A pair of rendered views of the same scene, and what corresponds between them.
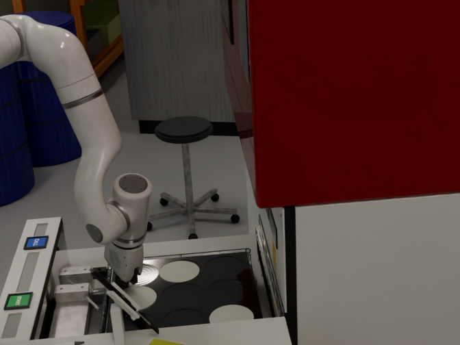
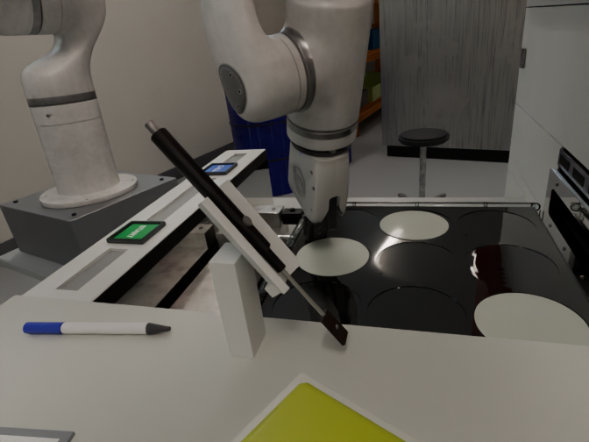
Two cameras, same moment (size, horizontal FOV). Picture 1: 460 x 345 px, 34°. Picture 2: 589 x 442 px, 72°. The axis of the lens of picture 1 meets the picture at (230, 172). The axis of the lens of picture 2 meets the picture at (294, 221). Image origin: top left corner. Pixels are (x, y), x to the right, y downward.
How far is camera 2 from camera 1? 1.25 m
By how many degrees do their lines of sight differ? 20
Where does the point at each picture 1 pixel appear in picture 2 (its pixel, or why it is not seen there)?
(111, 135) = not seen: outside the picture
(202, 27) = (444, 70)
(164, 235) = not seen: hidden behind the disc
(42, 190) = not seen: hidden behind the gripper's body
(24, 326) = (109, 274)
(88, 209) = (216, 23)
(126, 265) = (315, 189)
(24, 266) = (186, 192)
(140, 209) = (341, 44)
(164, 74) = (410, 110)
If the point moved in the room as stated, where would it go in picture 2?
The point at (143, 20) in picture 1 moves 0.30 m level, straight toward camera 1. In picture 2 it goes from (397, 67) to (397, 71)
